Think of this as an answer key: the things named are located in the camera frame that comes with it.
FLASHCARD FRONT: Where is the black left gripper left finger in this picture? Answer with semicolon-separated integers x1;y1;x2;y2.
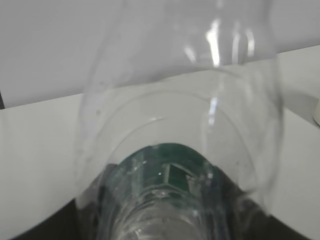
14;178;108;240

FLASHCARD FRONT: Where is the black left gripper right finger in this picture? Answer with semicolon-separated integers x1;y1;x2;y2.
207;165;308;240

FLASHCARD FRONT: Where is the clear water bottle green label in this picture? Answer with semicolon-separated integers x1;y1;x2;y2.
74;0;283;240

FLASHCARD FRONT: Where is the white paper cup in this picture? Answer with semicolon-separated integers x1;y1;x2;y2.
313;99;320;126

